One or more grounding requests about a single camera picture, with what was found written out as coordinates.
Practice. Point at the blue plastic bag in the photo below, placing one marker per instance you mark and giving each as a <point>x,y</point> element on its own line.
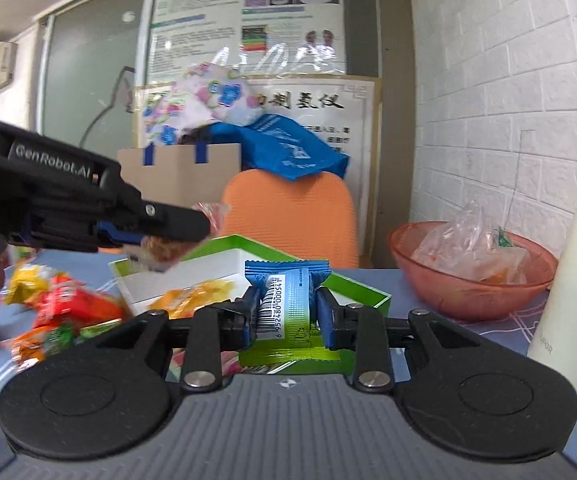
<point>288,147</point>

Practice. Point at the blue tablecloth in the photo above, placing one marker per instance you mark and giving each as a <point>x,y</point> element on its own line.
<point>363,280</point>

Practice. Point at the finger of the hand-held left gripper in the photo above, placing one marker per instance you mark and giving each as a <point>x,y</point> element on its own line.
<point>173,222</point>

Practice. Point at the green cardboard box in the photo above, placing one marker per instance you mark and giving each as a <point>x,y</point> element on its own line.
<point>208,265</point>

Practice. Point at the wall poster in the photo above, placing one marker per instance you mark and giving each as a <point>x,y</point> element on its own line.
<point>198,20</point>

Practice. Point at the floral cloth bag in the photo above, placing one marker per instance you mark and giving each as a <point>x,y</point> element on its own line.
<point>193,100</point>

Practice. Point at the green candy packet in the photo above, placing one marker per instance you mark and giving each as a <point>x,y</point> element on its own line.
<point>96,332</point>

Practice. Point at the frosted glass panel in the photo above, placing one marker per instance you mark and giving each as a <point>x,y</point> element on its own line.
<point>88,70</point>

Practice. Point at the yellow cake packet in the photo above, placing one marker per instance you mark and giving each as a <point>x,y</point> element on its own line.
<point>193,297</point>

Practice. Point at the orange snack packet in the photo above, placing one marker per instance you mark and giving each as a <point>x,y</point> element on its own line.
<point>36,342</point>

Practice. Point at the white thermos bottle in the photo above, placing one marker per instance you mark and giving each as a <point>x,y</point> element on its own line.
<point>575,285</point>

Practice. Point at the orange chair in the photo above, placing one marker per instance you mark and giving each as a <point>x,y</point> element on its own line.
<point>291,215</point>

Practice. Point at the red white checkered snack packet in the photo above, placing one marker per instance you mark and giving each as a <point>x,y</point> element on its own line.
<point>76,302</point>

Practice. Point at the clear plastic bag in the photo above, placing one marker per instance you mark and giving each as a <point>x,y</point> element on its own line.
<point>468,250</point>

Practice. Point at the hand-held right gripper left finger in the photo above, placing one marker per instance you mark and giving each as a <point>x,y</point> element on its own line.
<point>252,317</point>

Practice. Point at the yellow snack packet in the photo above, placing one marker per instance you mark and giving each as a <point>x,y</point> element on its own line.
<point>26,282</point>

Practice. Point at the pink clear snack packet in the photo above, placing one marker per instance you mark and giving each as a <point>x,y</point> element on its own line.
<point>161,252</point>

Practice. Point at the framed white poster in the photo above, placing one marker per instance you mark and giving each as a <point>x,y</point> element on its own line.
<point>353,125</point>

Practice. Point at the blue green snack packet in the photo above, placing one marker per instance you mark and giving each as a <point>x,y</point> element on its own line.
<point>291,305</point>

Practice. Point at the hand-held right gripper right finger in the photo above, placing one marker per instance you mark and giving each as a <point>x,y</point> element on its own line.
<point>324,317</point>

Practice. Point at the pink plastic bowl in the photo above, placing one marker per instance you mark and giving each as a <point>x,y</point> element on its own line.
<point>473,295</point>

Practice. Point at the brown cardboard box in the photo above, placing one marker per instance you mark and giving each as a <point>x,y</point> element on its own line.
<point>178,175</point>

